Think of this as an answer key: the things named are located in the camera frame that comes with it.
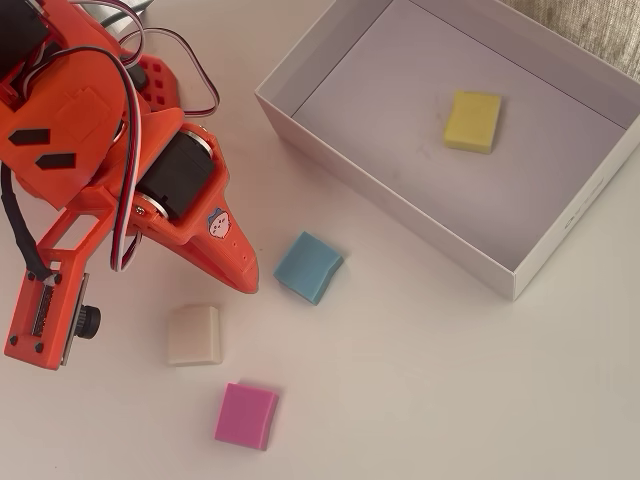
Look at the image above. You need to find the orange gripper black motor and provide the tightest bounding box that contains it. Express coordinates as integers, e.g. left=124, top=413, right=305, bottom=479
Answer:
left=119, top=107, right=260, bottom=295

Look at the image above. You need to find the yellow foam cuboid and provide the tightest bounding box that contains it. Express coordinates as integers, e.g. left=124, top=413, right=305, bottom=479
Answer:
left=443, top=89, right=503, bottom=155

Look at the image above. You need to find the orange robot base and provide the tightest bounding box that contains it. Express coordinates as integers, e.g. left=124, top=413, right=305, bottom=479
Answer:
left=122, top=52, right=182, bottom=114

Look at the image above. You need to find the blue foam cuboid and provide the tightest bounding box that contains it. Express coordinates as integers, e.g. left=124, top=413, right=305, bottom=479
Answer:
left=272, top=230, right=345, bottom=306

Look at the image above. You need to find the white foam cuboid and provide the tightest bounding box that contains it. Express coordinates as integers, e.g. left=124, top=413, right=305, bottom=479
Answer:
left=166, top=303, right=225, bottom=369

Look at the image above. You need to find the pink foam cuboid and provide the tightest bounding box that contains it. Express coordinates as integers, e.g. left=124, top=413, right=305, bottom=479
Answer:
left=214, top=382, right=280, bottom=452

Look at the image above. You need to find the white cardboard bin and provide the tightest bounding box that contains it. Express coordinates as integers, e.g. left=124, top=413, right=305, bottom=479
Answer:
left=253, top=0, right=640, bottom=302

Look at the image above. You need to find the beige woven curtain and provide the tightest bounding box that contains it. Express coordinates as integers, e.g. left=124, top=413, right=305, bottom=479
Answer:
left=499, top=0, right=640, bottom=84

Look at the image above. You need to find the white red black servo cable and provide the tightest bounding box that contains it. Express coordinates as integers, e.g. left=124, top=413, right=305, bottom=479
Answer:
left=29, top=43, right=147, bottom=274
left=117, top=24, right=221, bottom=117

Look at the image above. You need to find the black camera cable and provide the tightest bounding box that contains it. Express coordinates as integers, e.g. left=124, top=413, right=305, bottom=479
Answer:
left=0, top=162, right=57, bottom=284

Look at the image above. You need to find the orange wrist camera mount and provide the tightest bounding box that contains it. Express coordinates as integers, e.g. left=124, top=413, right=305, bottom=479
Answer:
left=3, top=207, right=126, bottom=374

